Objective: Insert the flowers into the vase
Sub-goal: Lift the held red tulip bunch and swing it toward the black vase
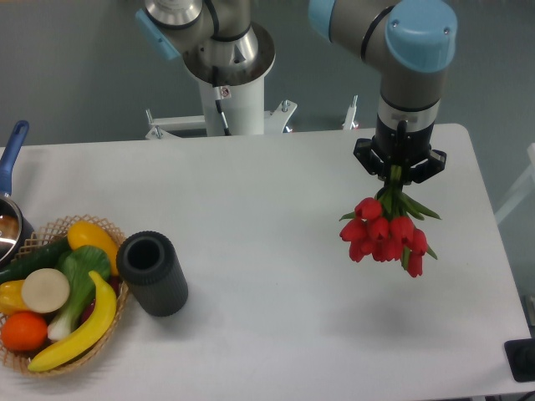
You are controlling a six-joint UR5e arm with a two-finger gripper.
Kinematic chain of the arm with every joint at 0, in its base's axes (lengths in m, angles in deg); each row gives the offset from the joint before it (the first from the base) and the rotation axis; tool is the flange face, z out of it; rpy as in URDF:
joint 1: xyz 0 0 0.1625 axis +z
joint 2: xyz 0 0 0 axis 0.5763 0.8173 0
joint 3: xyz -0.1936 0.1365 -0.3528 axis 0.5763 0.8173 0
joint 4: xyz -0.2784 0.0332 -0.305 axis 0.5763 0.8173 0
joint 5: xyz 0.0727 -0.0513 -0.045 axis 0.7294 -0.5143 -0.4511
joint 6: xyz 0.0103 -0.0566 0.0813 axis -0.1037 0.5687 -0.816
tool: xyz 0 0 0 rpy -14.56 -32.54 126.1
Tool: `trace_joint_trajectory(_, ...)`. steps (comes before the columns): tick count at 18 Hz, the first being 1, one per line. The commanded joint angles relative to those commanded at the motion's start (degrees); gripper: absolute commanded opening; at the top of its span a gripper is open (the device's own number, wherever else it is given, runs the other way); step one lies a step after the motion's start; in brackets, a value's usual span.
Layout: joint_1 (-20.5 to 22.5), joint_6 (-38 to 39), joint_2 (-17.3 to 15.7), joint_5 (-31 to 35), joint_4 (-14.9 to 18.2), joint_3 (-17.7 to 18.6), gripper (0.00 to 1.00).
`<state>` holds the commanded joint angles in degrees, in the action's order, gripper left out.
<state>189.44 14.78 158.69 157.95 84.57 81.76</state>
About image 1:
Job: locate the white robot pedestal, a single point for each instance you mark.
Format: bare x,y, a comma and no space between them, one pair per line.
227,110

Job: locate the yellow lemon toy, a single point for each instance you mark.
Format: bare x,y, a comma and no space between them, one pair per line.
84,233

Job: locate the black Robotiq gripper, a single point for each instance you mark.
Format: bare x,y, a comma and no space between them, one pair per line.
388,146

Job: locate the red tulip bouquet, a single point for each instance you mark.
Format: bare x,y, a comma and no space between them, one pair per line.
383,227

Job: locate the woven wicker basket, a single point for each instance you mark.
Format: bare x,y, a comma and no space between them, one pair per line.
52,231

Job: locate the dark grey ribbed vase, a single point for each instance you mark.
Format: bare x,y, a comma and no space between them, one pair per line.
148,263

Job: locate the orange plastic fruit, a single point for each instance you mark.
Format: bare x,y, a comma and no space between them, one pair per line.
24,332

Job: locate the green cucumber toy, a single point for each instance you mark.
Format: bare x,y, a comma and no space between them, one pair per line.
46,256

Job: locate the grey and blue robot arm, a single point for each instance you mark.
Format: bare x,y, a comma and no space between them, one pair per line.
411,45

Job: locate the yellow bell pepper toy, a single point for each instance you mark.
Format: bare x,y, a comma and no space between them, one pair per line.
11,300

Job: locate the red fruit toy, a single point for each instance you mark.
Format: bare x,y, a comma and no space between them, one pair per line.
115,283

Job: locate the green bok choy toy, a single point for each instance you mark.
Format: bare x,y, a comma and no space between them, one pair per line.
76,266

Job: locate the white frame at right edge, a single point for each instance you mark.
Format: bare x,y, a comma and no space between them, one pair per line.
521,188

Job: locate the black device at table edge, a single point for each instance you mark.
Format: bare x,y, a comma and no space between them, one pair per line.
520,356

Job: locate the beige round slice toy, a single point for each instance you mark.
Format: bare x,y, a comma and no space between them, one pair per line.
45,290

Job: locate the yellow plastic banana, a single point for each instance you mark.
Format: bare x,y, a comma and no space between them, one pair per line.
86,335

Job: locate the blue handled saucepan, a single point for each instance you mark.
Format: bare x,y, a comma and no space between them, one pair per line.
15,229

